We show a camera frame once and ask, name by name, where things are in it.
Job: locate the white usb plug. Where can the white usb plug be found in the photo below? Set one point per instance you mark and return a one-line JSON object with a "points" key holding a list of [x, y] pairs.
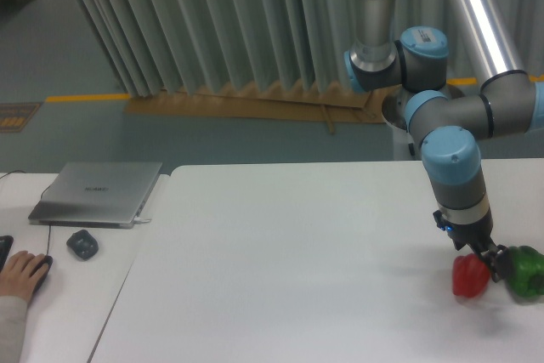
{"points": [[139, 220]]}

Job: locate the grey sleeved forearm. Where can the grey sleeved forearm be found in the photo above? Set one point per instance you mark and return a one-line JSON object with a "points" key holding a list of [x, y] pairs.
{"points": [[13, 327]]}

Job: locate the black round gadget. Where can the black round gadget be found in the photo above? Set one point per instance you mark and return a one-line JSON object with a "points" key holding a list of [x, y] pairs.
{"points": [[83, 245]]}

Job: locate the green bell pepper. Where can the green bell pepper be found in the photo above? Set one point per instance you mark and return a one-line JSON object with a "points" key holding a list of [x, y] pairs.
{"points": [[527, 278]]}

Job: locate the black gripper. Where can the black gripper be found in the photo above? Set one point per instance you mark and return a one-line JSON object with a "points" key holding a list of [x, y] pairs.
{"points": [[477, 235]]}

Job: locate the brown cardboard sheet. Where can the brown cardboard sheet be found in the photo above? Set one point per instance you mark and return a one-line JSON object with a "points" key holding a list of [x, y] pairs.
{"points": [[335, 105]]}

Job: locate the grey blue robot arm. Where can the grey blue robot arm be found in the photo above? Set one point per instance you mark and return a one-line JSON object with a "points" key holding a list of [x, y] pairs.
{"points": [[445, 131]]}

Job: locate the person's hand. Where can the person's hand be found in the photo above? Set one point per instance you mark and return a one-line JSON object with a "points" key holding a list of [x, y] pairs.
{"points": [[21, 273]]}

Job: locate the silver closed laptop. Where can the silver closed laptop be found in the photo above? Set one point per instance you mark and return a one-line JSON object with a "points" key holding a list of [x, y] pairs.
{"points": [[97, 194]]}

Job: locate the red bell pepper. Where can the red bell pepper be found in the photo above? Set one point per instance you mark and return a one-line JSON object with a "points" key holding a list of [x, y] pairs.
{"points": [[470, 276]]}

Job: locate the grey pleated curtain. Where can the grey pleated curtain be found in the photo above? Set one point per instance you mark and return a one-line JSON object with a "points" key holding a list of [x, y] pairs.
{"points": [[277, 47]]}

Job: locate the black keyboard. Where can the black keyboard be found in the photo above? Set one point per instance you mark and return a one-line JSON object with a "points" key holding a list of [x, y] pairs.
{"points": [[6, 242]]}

